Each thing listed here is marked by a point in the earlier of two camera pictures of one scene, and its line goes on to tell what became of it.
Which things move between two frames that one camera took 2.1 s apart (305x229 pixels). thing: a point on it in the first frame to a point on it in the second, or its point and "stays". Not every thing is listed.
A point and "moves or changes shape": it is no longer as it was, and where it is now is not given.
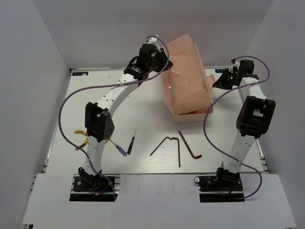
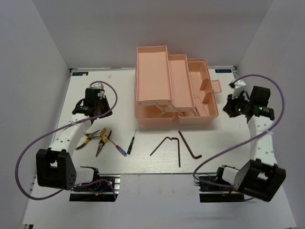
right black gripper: (222, 83) to (228, 108)
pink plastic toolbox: (187, 87) moves or changes shape
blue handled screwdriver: (120, 150) stays
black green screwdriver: (130, 148) stays
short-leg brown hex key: (195, 157) stays
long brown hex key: (178, 150) stays
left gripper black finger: (165, 61) to (104, 107)
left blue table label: (84, 73) stays
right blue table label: (219, 70) stays
